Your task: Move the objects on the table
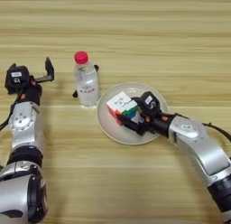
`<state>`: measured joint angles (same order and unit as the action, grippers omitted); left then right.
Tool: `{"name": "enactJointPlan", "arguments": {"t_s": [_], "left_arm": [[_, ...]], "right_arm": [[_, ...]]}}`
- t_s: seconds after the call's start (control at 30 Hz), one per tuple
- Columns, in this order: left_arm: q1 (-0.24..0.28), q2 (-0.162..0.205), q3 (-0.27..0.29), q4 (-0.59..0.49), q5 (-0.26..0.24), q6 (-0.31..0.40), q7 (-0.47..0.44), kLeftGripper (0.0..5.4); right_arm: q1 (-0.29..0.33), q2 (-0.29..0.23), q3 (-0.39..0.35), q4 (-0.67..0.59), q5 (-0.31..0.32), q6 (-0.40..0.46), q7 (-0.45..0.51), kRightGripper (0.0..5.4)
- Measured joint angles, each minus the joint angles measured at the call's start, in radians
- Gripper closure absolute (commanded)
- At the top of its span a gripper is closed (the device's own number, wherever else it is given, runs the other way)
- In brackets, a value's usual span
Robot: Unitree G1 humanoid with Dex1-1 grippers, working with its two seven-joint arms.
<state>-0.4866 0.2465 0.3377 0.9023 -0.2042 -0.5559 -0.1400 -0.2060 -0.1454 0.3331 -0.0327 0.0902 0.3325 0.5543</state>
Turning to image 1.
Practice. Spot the colourful puzzle cube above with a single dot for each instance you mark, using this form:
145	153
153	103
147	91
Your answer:
121	104

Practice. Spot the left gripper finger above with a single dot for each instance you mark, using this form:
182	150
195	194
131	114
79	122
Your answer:
49	69
12	66

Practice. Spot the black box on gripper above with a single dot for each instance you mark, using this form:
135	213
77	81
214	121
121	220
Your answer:
17	78
149	102

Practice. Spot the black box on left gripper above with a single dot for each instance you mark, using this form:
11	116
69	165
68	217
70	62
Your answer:
17	78

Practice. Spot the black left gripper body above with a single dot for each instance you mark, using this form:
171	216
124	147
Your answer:
31	92

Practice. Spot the clear bottle with red cap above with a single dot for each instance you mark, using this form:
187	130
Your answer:
86	86

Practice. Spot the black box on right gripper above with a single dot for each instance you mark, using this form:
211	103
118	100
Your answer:
149	102

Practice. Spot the round beige plate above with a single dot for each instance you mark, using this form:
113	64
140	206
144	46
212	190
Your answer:
111	131

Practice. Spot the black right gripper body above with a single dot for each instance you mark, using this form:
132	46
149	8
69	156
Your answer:
156	123

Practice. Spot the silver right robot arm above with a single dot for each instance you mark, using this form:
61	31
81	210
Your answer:
198	146

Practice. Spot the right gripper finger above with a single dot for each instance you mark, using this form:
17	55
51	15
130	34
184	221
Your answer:
131	125
136	99

